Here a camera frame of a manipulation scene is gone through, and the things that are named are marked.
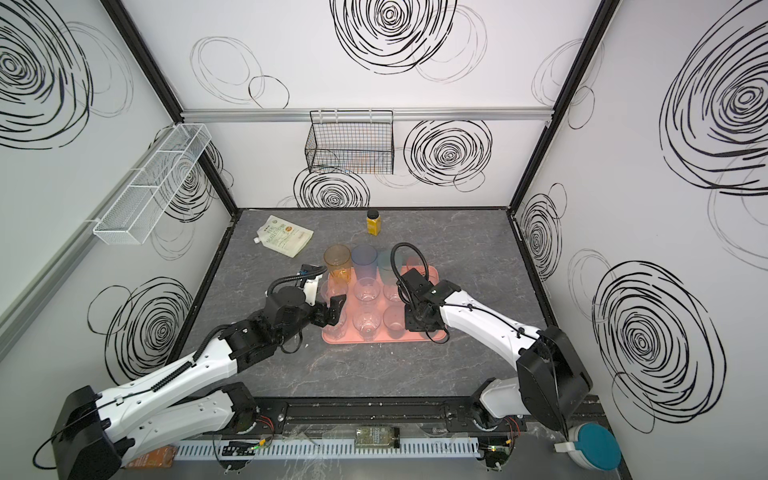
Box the teal white kettle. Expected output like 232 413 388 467
554 423 622 471

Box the teal plastic cup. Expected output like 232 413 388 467
377 248 397 285

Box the pink plastic cup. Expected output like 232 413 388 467
405 253 429 274

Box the clear cup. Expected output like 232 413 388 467
353 307 383 341

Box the yellow spice jar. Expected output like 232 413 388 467
366 209 381 236

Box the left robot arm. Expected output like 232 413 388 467
46 265 347 479

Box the amber plastic cup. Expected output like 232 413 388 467
323 244 353 284

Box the clear faceted glass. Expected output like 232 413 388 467
320 278 348 304

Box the white slotted cable duct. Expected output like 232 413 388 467
174 438 481 462

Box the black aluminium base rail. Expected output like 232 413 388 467
239 395 607 430

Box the white sugar refill pouch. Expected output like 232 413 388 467
254 215 314 258

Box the brown bottle lying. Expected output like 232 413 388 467
125 446 178 470

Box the green circuit board box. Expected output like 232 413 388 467
354 425 400 449

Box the pink plastic tray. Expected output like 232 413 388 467
322 276 447 345

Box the blue plastic cup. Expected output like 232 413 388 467
351 244 378 280

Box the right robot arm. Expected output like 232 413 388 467
389 242 593 433

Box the clear acrylic wall shelf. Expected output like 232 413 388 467
93 124 211 245

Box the black wire basket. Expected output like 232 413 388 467
304 109 395 175

